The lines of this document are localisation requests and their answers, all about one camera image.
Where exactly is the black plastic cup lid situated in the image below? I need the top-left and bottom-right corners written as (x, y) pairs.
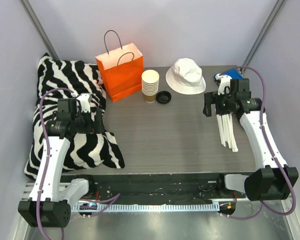
top-left (155, 90), bottom-right (172, 104)

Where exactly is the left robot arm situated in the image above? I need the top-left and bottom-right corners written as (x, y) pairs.
top-left (18, 93), bottom-right (104, 228)

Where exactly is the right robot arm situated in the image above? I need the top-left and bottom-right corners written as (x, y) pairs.
top-left (203, 74), bottom-right (299, 201)

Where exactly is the white wrapped straws bundle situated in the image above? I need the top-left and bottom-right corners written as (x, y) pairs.
top-left (216, 114), bottom-right (239, 153)

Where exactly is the zebra print pillow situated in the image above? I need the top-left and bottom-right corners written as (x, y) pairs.
top-left (24, 53), bottom-right (125, 180)

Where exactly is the blue folded cloth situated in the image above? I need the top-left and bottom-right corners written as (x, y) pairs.
top-left (214, 69), bottom-right (243, 81)

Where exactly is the white bucket hat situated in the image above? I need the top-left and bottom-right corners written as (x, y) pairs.
top-left (165, 58), bottom-right (206, 95)

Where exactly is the orange paper gift bag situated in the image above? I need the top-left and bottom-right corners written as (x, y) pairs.
top-left (95, 43), bottom-right (144, 102)

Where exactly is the stack of paper cups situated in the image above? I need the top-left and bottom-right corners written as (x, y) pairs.
top-left (141, 69), bottom-right (160, 103)

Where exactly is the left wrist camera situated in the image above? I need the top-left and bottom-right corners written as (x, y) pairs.
top-left (76, 93), bottom-right (92, 113)

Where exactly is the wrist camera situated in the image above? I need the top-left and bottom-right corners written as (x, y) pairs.
top-left (214, 73), bottom-right (232, 95)
top-left (76, 93), bottom-right (92, 113)

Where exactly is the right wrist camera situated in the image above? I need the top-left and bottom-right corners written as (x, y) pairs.
top-left (214, 73), bottom-right (232, 95)

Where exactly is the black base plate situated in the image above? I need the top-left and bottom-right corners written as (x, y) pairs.
top-left (61, 172), bottom-right (248, 205)

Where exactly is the aluminium rail frame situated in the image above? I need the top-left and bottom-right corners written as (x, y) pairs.
top-left (22, 182), bottom-right (295, 213)

